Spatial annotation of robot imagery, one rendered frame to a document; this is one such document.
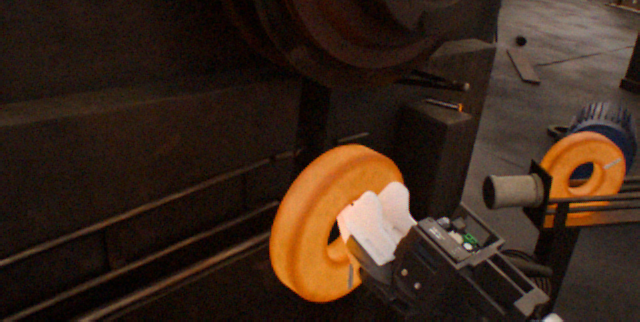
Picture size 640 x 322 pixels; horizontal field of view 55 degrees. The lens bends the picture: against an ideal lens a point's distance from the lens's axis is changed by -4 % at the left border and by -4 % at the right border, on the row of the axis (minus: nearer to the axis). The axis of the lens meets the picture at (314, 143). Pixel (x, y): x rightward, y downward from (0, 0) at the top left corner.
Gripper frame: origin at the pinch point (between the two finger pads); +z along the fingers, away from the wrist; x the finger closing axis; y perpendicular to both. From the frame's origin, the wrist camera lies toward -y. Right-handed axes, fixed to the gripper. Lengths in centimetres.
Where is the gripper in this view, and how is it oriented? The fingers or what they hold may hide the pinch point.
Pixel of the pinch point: (344, 207)
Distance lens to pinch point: 62.1
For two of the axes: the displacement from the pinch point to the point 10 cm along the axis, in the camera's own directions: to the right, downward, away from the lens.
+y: 2.9, -7.7, -5.7
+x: -7.3, 2.0, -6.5
